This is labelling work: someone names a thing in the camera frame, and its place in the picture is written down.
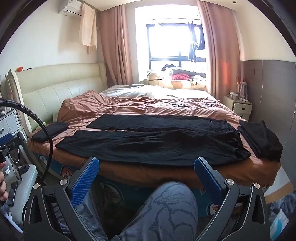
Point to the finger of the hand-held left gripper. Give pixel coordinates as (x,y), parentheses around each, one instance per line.
(15,142)

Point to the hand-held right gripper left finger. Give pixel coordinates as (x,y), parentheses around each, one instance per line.
(84,180)

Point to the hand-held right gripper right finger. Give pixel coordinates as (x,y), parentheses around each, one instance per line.
(205,178)

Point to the black pants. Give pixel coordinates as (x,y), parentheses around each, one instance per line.
(150,143)

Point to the person's left hand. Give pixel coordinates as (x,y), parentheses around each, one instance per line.
(2,190)

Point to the folded black garment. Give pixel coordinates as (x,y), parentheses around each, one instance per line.
(49,132)

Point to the beige padded board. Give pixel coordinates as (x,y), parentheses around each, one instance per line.
(13,92)

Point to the person's grey patterned trouser leg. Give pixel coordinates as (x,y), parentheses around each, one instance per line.
(166,213)

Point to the folded black clothes stack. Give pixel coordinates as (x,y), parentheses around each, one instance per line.
(261,139)

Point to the cream padded headboard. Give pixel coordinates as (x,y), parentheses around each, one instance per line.
(57,83)

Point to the cream nightstand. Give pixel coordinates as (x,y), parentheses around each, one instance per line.
(240,109)

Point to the blue grey rug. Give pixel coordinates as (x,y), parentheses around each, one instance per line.
(286,201)

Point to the brown blanket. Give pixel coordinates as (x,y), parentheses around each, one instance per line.
(129,105)

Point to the white desktop rack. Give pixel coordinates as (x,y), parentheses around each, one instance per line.
(244,92)

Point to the bear print long pillow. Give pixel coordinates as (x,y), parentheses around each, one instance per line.
(185,84)

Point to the red cloth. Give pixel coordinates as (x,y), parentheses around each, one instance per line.
(181,76)

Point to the beige plush toy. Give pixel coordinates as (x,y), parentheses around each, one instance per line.
(152,76)

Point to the black white plush toy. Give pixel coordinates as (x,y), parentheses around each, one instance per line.
(170,67)

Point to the pink curtain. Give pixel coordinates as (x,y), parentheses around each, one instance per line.
(219,46)
(115,46)

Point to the cream hanging garment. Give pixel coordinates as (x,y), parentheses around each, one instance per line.
(87,30)

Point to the hanging dark clothes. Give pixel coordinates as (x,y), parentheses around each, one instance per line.
(198,39)

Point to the window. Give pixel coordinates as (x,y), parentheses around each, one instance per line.
(166,39)

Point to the white air conditioner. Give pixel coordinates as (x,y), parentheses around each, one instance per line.
(69,8)

